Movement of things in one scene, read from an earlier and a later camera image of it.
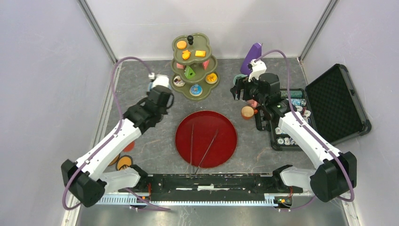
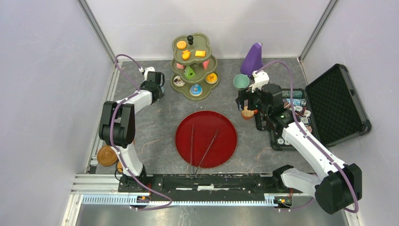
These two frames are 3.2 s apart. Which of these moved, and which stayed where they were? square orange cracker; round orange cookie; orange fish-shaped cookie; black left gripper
Moved: black left gripper
Stayed: round orange cookie; orange fish-shaped cookie; square orange cracker
